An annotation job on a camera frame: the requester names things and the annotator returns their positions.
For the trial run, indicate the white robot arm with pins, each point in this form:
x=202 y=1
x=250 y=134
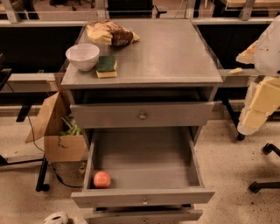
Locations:
x=267 y=52

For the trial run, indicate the white helmet on floor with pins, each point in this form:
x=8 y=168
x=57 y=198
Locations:
x=56 y=218

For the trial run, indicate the small yellow scrap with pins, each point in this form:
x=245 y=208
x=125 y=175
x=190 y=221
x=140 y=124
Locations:
x=235 y=71

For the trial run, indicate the cardboard box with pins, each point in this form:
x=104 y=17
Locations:
x=48 y=124

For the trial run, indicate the black table leg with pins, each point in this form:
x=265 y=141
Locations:
x=41 y=185

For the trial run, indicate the green items in box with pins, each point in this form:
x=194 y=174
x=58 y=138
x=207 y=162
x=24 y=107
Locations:
x=70 y=127

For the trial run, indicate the red apple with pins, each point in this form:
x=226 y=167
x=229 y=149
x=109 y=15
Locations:
x=102 y=180

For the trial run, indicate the white ceramic bowl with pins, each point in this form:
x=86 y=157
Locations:
x=83 y=56

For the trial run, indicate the green yellow sponge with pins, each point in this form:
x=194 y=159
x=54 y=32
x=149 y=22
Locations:
x=106 y=67

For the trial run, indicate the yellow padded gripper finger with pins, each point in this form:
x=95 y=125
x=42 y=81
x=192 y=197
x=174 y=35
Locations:
x=261 y=101

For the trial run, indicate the grey drawer cabinet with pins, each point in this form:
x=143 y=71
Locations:
x=170 y=63

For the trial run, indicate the bottom grey drawer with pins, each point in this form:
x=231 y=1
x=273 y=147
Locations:
x=143 y=217

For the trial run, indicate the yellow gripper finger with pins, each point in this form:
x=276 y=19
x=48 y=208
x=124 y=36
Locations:
x=248 y=55

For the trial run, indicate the top grey drawer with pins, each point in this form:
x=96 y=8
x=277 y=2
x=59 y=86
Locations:
x=129 y=115

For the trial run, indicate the open middle grey drawer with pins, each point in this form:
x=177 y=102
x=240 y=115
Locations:
x=147 y=166

